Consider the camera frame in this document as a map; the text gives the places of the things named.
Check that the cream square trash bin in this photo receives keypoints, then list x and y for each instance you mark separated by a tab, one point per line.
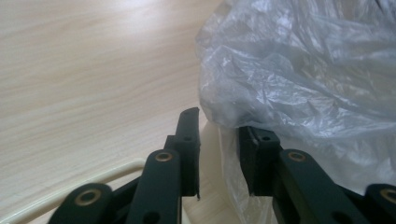
208	155

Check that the clear plastic bag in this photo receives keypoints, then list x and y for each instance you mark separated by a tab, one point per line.
295	77

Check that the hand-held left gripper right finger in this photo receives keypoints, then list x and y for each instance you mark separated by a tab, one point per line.
258	161

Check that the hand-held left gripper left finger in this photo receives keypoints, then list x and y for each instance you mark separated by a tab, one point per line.
190	161

